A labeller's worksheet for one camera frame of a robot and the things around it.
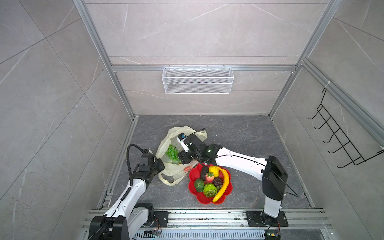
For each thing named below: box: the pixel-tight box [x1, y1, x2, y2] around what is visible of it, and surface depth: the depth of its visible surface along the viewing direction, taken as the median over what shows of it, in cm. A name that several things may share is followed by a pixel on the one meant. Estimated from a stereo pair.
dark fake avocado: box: [201, 165, 209, 181], surface depth 87 cm
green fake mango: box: [194, 178, 205, 193], surface depth 81 cm
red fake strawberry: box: [205, 172, 215, 183], surface depth 81 cm
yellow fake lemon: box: [208, 166, 220, 178], surface depth 85 cm
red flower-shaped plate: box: [188, 163, 233, 204], surface depth 81 cm
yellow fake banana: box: [212, 166, 230, 202], surface depth 81 cm
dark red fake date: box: [212, 177, 223, 187], surface depth 83 cm
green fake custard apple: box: [203, 183, 218, 198], surface depth 79 cm
